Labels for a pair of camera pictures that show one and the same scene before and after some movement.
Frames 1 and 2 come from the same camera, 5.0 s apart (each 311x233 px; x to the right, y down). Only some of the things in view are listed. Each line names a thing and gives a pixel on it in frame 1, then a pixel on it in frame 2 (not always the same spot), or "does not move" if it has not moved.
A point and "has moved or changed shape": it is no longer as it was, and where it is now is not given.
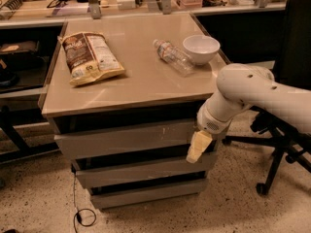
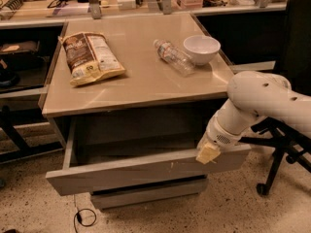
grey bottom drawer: [130, 194] does not move
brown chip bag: [89, 58] does not move
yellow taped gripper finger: [199, 143] -> [207, 153]
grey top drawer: [136, 144] has moved or changed shape
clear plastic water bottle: [175, 57] does not move
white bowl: [201, 49] does not move
